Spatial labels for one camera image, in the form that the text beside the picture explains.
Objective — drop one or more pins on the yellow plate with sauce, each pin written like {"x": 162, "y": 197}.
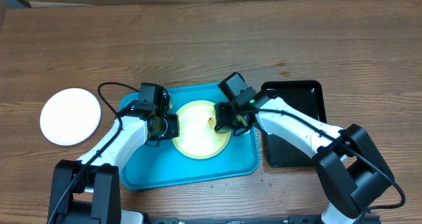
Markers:
{"x": 197, "y": 138}

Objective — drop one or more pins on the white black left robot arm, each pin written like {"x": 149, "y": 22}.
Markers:
{"x": 87, "y": 190}

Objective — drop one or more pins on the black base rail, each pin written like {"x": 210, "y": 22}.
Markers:
{"x": 293, "y": 219}

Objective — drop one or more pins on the white plate with sauce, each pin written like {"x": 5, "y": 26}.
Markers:
{"x": 70, "y": 116}

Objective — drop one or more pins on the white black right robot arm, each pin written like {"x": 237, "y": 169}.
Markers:
{"x": 351, "y": 170}

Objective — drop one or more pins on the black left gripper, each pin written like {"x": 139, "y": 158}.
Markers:
{"x": 174, "y": 131}

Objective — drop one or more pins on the black plastic tray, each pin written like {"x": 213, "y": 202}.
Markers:
{"x": 305, "y": 96}

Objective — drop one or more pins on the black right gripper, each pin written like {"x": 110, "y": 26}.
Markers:
{"x": 227, "y": 122}

